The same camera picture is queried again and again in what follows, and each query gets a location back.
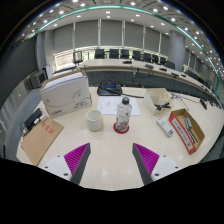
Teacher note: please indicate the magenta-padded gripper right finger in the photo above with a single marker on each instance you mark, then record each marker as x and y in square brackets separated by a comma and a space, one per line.
[146, 158]

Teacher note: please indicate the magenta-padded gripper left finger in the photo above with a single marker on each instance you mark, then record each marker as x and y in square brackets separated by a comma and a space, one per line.
[76, 158]

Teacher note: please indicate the clear labelled drink bottle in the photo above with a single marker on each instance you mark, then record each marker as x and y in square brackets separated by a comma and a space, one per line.
[123, 116]

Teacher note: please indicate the small white carton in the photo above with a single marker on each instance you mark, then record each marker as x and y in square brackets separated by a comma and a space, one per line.
[165, 127]

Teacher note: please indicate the flat brown cardboard sheet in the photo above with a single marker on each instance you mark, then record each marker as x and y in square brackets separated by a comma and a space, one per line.
[41, 140]

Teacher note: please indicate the white cup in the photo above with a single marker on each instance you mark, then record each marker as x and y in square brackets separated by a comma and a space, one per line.
[94, 121]

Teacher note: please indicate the open brown box red flap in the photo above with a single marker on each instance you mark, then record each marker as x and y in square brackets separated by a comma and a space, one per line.
[180, 128]

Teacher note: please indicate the black hand tool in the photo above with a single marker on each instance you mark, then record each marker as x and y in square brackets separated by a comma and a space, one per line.
[162, 106]

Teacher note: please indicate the grey item in brown box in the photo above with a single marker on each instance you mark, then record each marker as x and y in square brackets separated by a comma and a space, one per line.
[188, 123]

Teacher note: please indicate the open white cardboard box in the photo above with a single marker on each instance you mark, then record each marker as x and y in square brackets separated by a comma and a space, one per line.
[151, 101]

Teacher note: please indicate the black power adapter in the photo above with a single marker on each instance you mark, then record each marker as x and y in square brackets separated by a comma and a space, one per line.
[32, 118]

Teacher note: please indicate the white printed paper sheet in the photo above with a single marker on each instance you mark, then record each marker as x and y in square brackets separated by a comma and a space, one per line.
[108, 105]

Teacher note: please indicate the large white cardboard box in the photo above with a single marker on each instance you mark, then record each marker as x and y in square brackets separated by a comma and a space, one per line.
[66, 96]

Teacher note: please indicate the black desk phone unit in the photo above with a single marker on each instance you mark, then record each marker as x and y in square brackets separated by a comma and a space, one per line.
[109, 89]

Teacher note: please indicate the grey monitor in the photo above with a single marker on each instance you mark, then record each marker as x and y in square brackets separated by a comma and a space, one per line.
[37, 80]

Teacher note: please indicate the long curved conference desk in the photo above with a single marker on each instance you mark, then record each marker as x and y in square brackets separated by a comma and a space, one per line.
[110, 75]

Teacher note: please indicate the single black office chair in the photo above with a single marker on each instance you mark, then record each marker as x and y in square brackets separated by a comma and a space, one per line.
[77, 57]

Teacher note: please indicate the ceiling lights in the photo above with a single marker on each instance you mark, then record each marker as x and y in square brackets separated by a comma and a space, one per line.
[107, 12]

